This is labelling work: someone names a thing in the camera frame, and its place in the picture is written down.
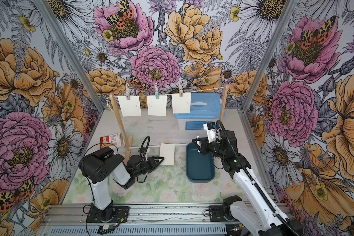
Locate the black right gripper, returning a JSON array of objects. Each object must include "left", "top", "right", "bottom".
[{"left": 192, "top": 138, "right": 226, "bottom": 158}]

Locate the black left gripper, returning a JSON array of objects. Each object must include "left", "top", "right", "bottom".
[{"left": 134, "top": 156, "right": 164, "bottom": 177}]

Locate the white postcard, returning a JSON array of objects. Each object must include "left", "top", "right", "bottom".
[
  {"left": 171, "top": 93, "right": 191, "bottom": 114},
  {"left": 147, "top": 95, "right": 167, "bottom": 117},
  {"left": 159, "top": 143, "right": 175, "bottom": 165},
  {"left": 117, "top": 96, "right": 141, "bottom": 117}
]

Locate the pink clothespin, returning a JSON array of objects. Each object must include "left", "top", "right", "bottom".
[{"left": 179, "top": 83, "right": 183, "bottom": 97}]

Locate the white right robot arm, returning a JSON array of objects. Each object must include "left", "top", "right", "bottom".
[{"left": 192, "top": 130, "right": 303, "bottom": 236}]

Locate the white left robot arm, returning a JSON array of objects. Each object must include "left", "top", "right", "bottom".
[{"left": 79, "top": 147, "right": 164, "bottom": 223}]

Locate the floral table mat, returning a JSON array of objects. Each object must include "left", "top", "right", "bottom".
[{"left": 63, "top": 117, "right": 269, "bottom": 204}]

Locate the teal plastic tray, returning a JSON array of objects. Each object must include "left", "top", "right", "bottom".
[{"left": 185, "top": 143, "right": 215, "bottom": 183}]

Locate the white storage box blue lid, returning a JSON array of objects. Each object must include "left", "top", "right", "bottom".
[{"left": 175, "top": 93, "right": 221, "bottom": 130}]

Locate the wooden clothesline rack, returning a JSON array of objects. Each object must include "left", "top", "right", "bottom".
[{"left": 109, "top": 84, "right": 229, "bottom": 164}]

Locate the red white small box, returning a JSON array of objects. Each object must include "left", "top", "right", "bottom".
[{"left": 100, "top": 133, "right": 124, "bottom": 149}]

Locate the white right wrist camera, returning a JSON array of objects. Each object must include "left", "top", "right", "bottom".
[{"left": 203, "top": 122, "right": 218, "bottom": 143}]

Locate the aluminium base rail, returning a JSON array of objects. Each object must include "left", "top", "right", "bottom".
[{"left": 38, "top": 202, "right": 299, "bottom": 236}]

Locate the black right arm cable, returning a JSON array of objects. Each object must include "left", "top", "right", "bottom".
[{"left": 216, "top": 119, "right": 301, "bottom": 236}]

